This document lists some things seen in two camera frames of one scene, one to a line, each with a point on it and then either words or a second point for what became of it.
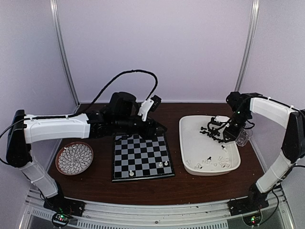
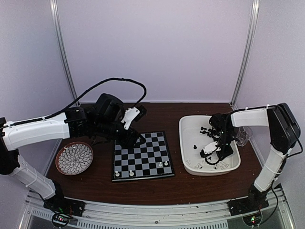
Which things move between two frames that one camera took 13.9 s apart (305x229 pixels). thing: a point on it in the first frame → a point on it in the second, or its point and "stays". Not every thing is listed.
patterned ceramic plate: x=74 y=158 stays
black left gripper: x=148 y=132 → x=128 y=141
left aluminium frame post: x=55 y=26 stays
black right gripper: x=233 y=133 → x=225 y=153
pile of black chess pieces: x=212 y=132 stays
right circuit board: x=252 y=220 stays
